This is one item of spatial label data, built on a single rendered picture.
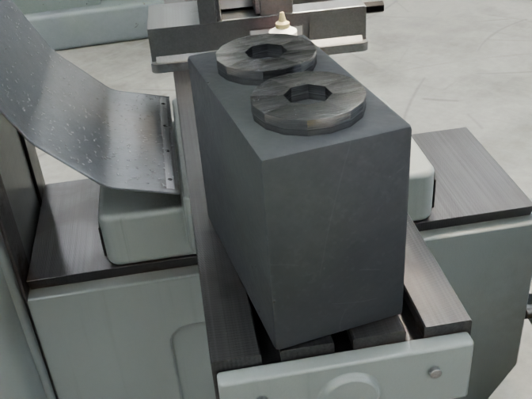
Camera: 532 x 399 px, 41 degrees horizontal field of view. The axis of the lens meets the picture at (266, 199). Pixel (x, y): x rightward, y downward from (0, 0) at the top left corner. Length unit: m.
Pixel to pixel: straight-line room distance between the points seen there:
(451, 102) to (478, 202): 1.96
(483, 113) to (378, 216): 2.48
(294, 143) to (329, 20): 0.66
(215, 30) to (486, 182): 0.50
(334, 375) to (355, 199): 0.16
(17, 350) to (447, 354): 0.67
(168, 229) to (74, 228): 0.20
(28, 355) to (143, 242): 0.25
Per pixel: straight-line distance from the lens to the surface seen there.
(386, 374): 0.64
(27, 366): 1.13
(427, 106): 3.07
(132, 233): 1.02
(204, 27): 1.14
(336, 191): 0.54
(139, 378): 1.20
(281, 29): 1.03
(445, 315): 0.65
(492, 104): 3.12
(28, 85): 1.05
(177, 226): 1.02
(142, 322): 1.11
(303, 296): 0.58
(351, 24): 1.17
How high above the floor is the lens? 1.34
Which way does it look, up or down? 33 degrees down
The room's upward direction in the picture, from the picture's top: 4 degrees counter-clockwise
